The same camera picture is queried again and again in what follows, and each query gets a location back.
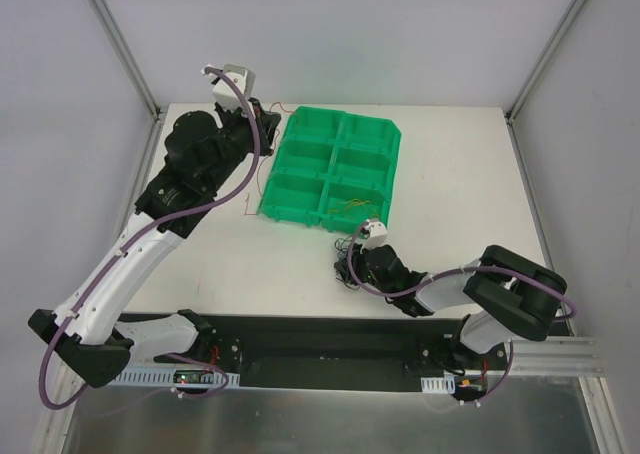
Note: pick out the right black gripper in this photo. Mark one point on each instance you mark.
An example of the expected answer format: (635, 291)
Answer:
(354, 267)

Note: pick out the aluminium frame post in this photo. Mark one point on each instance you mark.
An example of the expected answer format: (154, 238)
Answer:
(125, 56)
(559, 34)

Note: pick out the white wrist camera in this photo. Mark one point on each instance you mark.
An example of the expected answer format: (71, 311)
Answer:
(372, 234)
(225, 97)

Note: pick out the right white cable duct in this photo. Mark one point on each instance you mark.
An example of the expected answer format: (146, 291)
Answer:
(444, 385)

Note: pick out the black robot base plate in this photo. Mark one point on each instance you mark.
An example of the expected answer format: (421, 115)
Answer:
(378, 355)

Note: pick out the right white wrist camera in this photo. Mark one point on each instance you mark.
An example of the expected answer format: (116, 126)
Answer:
(372, 234)

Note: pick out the left aluminium frame post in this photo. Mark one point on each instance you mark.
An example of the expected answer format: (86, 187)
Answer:
(125, 56)

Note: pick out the white cable duct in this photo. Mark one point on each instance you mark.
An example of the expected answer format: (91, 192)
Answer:
(444, 385)
(167, 377)

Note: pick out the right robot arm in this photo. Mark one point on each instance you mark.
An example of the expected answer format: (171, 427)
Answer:
(516, 296)

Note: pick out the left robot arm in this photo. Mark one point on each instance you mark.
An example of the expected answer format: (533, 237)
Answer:
(202, 150)

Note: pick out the left white cable duct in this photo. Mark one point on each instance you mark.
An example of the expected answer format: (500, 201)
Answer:
(167, 377)

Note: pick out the green six-compartment bin tray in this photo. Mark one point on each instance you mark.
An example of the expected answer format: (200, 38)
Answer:
(333, 169)

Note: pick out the right aluminium frame post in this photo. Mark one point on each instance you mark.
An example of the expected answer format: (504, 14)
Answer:
(559, 34)

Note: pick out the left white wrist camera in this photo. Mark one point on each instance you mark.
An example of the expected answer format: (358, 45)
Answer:
(225, 97)

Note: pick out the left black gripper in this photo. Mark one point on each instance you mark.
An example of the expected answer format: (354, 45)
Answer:
(265, 125)

